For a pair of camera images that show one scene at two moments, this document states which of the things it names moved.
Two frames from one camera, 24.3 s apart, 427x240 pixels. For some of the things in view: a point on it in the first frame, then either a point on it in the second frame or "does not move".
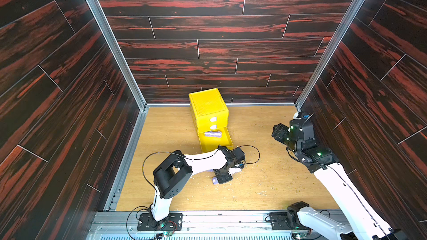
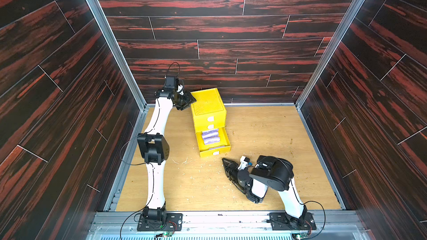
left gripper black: [224, 180] to [189, 100]
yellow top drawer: [213, 118] does not move
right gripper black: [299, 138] to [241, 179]
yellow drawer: [212, 126] does not move
